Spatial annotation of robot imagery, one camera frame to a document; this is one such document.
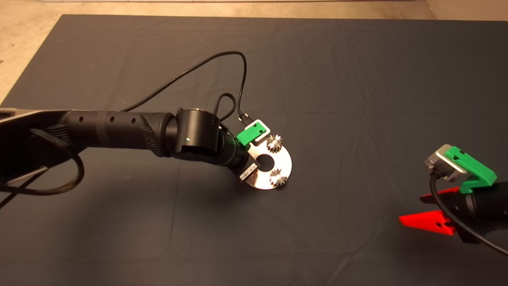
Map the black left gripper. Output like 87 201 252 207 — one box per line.
228 133 260 182

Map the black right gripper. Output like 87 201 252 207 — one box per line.
399 182 508 243

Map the dark steel planetary gear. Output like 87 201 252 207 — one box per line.
269 168 287 188
266 134 283 153

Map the round metal carrier plate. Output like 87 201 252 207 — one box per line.
244 139 292 190

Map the dark grey table cloth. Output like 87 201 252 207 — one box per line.
0 15 508 286

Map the right camera black cable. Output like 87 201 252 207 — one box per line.
429 173 508 255

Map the left green camera mount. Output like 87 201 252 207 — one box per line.
237 122 266 147

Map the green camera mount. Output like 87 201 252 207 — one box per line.
237 122 266 147
444 146 498 194

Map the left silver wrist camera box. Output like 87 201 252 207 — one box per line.
245 118 271 143

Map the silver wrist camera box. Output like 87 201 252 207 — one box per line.
425 144 468 182
245 118 271 143

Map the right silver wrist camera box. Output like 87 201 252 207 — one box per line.
425 144 468 182

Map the right green camera mount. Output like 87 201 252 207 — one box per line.
444 146 498 194

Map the braided black cable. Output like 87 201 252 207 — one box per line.
214 93 237 123

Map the thick braided cable loop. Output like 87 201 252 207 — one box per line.
0 129 85 196

